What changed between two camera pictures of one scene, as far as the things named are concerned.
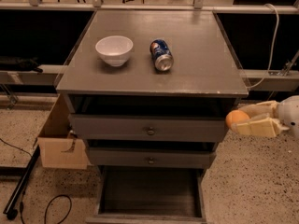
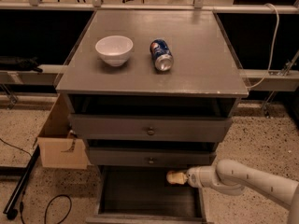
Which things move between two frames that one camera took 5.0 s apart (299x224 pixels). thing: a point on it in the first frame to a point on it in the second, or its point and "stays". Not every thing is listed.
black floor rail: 10,210 stays
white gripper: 290,114 to 192,177
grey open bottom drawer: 145,194 stays
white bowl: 114,49 stays
